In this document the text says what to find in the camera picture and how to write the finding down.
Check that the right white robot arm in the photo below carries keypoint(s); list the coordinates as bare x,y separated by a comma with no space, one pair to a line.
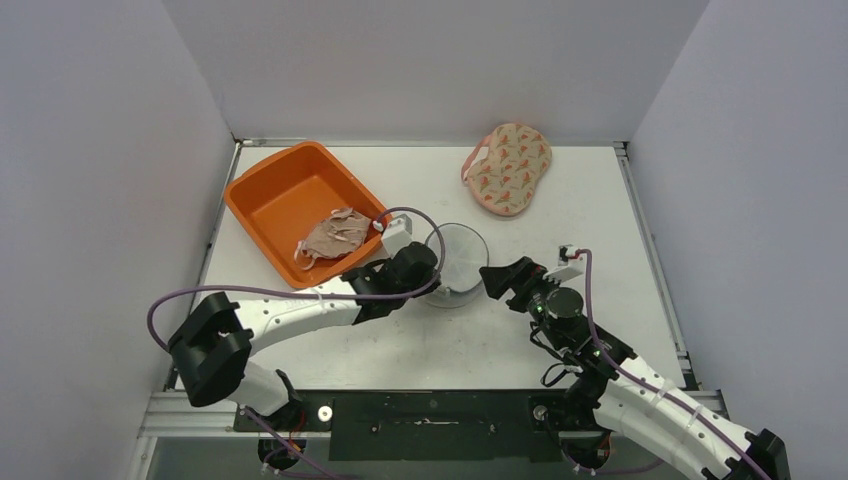
619,389

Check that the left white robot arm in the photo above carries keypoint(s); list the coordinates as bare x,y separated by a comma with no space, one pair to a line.
212,349

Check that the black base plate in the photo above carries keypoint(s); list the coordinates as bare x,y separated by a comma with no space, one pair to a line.
447,425

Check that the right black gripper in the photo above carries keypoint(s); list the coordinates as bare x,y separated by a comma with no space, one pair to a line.
525,286

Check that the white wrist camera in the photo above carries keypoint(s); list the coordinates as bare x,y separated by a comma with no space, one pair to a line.
570,265
396,235

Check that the beige bra in tub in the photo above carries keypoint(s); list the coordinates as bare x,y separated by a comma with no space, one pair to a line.
340,234

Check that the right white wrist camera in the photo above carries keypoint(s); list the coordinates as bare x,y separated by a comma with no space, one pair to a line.
570,265

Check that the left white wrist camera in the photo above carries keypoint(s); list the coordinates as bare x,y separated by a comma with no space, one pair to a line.
396,235

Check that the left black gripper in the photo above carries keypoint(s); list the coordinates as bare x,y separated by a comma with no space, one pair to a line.
428,279

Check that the orange plastic tub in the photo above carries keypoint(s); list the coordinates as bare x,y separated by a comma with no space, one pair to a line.
282,198

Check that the white mesh laundry bag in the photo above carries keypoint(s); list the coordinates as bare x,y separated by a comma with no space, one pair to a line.
466,252

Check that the floral padded bra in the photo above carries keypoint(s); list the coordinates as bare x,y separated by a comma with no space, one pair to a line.
505,168

